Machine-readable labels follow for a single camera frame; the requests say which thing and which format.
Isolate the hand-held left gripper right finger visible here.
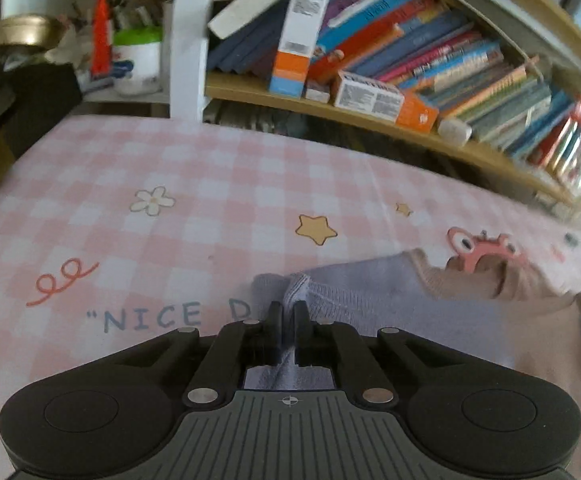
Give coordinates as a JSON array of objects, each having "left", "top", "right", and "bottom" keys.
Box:
[{"left": 293, "top": 301, "right": 446, "bottom": 407}]

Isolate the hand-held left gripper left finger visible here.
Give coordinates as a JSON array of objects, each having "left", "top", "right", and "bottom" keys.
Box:
[{"left": 140, "top": 301, "right": 284, "bottom": 407}]

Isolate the purple and pink sweater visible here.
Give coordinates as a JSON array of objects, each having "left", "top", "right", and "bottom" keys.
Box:
[{"left": 244, "top": 249, "right": 581, "bottom": 480}]

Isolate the small red white box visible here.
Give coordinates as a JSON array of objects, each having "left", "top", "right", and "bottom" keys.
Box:
[{"left": 305, "top": 80, "right": 331, "bottom": 102}]

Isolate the white charger plug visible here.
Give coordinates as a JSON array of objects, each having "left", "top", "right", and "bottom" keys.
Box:
[{"left": 438, "top": 117, "right": 473, "bottom": 145}]

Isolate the orange and white toothpaste box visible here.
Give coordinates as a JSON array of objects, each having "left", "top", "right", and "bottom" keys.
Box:
[{"left": 333, "top": 71, "right": 440, "bottom": 133}]

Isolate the white jar with green lid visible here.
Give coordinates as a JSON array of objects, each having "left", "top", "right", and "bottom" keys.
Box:
[{"left": 113, "top": 26, "right": 164, "bottom": 97}]

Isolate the tall white toothpaste box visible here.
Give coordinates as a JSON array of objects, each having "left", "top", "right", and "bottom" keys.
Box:
[{"left": 269, "top": 0, "right": 331, "bottom": 98}]

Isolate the row of colourful books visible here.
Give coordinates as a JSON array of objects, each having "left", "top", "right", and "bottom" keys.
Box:
[{"left": 208, "top": 0, "right": 581, "bottom": 191}]

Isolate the wooden bookshelf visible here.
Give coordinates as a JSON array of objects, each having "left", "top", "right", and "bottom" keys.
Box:
[{"left": 170, "top": 0, "right": 581, "bottom": 231}]

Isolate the dark bag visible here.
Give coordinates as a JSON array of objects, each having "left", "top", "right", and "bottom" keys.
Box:
[{"left": 0, "top": 50, "right": 84, "bottom": 156}]

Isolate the red bottle white cap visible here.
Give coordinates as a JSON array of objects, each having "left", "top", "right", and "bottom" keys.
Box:
[{"left": 90, "top": 0, "right": 116, "bottom": 81}]

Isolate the bunch of pens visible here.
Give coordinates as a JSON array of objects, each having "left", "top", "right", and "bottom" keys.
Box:
[{"left": 115, "top": 0, "right": 171, "bottom": 31}]

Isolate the crumpled white tissue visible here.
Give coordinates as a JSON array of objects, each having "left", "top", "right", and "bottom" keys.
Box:
[{"left": 45, "top": 30, "right": 91, "bottom": 66}]

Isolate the gold metal bowl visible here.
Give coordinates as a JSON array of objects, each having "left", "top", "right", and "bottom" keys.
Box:
[{"left": 0, "top": 15, "right": 64, "bottom": 51}]

